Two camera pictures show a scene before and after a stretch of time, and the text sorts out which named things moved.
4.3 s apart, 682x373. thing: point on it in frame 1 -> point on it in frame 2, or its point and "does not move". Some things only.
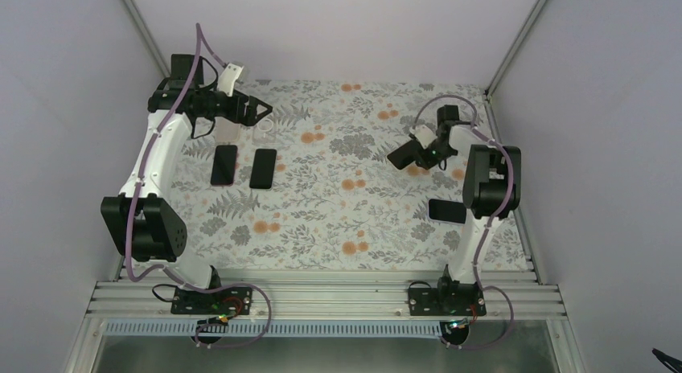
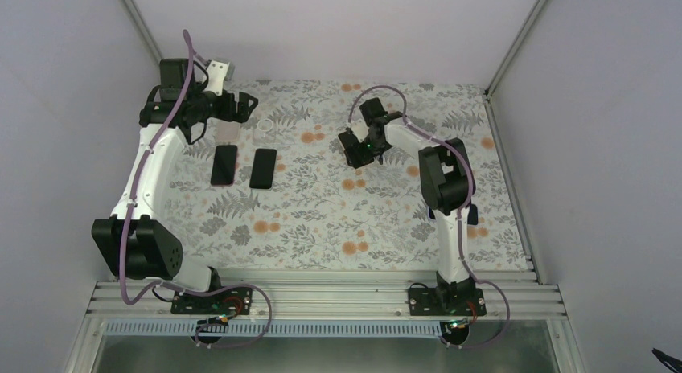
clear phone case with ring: x=264 y=133 does not move
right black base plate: x=446 y=301 does not move
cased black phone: x=404 y=156 -> x=357 y=153
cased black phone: x=262 y=173 does not move
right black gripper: x=426 y=161 -> x=386 y=148
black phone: x=224 y=165 does not move
